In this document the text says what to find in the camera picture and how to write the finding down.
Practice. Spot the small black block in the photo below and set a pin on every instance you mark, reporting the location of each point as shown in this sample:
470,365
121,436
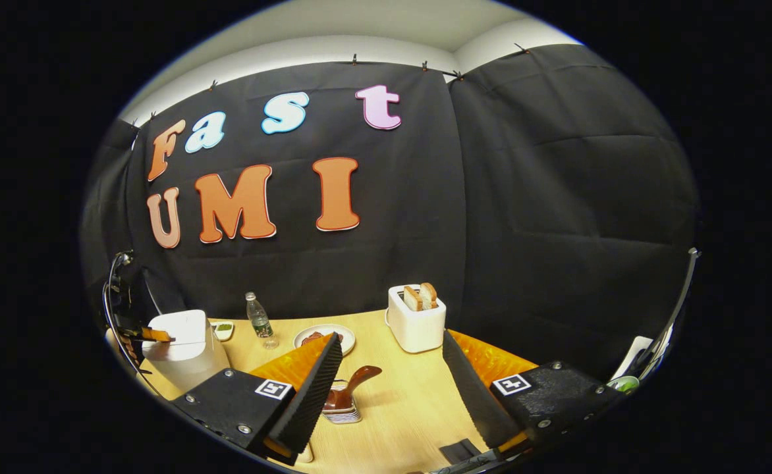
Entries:
460,451

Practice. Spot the small white dish green filling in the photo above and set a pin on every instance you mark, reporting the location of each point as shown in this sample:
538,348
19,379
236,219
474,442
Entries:
222,329

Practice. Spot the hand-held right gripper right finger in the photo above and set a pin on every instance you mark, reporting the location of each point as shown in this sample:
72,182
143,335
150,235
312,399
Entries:
475,395

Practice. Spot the white rice cooker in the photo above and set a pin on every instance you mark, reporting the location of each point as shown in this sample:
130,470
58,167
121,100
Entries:
185,359

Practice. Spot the green white round object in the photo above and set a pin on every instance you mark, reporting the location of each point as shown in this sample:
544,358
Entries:
623,384

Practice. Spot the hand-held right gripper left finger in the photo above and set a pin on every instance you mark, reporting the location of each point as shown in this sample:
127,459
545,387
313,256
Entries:
307,395

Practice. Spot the brown wooden spoon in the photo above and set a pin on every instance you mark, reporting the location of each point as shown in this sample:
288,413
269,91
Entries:
353,385

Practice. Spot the grey metal bar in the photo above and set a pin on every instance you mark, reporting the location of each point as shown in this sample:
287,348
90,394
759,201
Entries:
676,309

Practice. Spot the cream box of rice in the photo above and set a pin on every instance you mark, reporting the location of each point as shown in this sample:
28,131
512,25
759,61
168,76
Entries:
305,454

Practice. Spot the white toaster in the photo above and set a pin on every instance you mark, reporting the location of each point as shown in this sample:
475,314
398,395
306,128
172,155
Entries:
415,329

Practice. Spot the clear plastic water bottle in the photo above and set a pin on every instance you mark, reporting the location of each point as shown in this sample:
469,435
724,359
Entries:
261,322

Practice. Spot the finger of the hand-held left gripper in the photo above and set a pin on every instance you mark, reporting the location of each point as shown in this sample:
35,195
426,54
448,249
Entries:
155,335

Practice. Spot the red meat piece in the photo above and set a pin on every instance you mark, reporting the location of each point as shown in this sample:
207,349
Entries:
312,338

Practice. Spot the black backdrop cloth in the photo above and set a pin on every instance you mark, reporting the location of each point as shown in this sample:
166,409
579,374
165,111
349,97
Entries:
491,197

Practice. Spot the white round plate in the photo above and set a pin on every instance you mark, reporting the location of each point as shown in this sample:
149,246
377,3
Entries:
343,332

